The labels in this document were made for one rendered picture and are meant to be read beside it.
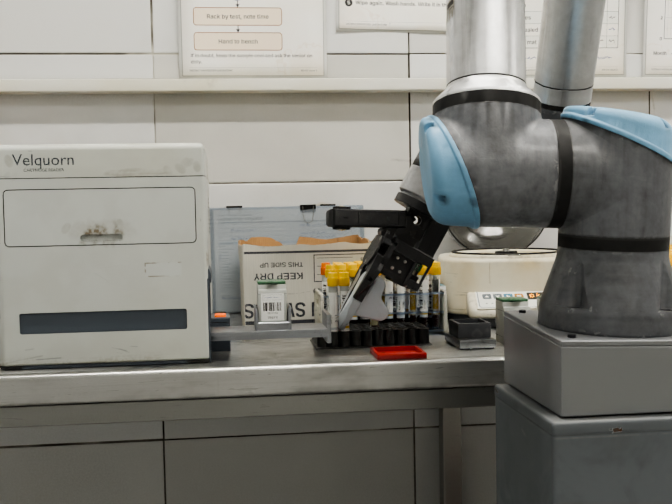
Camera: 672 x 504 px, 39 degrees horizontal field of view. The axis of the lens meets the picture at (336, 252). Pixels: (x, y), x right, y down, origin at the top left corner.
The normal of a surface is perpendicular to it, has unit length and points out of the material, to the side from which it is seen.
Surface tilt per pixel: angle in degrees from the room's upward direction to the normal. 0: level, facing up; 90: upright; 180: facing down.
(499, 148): 78
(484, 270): 90
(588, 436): 90
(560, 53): 111
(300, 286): 91
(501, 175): 93
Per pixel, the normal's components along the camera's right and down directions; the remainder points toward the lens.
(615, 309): -0.17, -0.22
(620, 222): -0.18, 0.09
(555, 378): -0.99, 0.03
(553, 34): -0.70, 0.32
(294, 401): 0.11, 0.05
